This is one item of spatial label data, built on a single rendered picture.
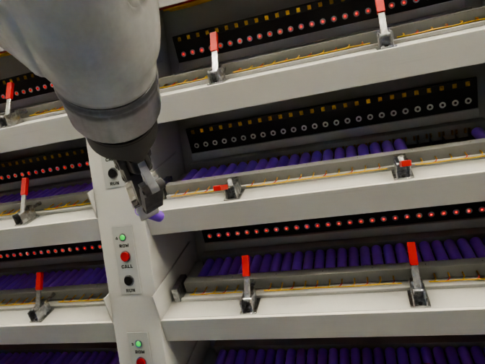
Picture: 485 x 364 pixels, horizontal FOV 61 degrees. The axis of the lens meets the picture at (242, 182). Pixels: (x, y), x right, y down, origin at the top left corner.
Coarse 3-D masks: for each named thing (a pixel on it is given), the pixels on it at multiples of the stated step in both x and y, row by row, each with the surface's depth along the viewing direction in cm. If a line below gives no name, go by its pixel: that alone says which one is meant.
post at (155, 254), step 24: (168, 72) 89; (168, 144) 84; (96, 168) 74; (96, 192) 74; (120, 192) 73; (120, 216) 73; (144, 240) 72; (168, 240) 79; (192, 240) 89; (144, 264) 72; (168, 264) 78; (120, 288) 74; (144, 288) 73; (120, 312) 74; (144, 312) 73; (120, 336) 75; (120, 360) 75; (168, 360) 73
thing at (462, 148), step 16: (448, 144) 63; (464, 144) 61; (480, 144) 61; (336, 160) 67; (352, 160) 66; (368, 160) 65; (384, 160) 65; (416, 160) 64; (448, 160) 61; (224, 176) 73; (240, 176) 71; (256, 176) 71; (272, 176) 70; (288, 176) 69; (304, 176) 69; (320, 176) 66; (176, 192) 74; (208, 192) 72
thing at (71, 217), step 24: (0, 168) 100; (24, 168) 98; (48, 168) 97; (72, 168) 95; (0, 192) 100; (24, 192) 82; (48, 192) 92; (72, 192) 87; (0, 216) 90; (24, 216) 80; (48, 216) 82; (72, 216) 78; (96, 216) 74; (0, 240) 82; (24, 240) 80; (48, 240) 79; (72, 240) 78; (96, 240) 76
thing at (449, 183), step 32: (352, 128) 78; (384, 128) 76; (480, 160) 61; (256, 192) 69; (288, 192) 66; (320, 192) 63; (352, 192) 62; (384, 192) 61; (416, 192) 60; (448, 192) 59; (480, 192) 58; (160, 224) 72; (192, 224) 70; (224, 224) 69; (256, 224) 68
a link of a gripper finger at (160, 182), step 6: (156, 180) 46; (162, 180) 46; (144, 186) 45; (162, 186) 46; (144, 192) 45; (150, 192) 45; (156, 192) 48; (162, 192) 49; (144, 198) 47; (150, 198) 48; (156, 198) 50; (162, 198) 51; (144, 204) 50; (150, 204) 51; (156, 204) 52; (162, 204) 54; (144, 210) 53
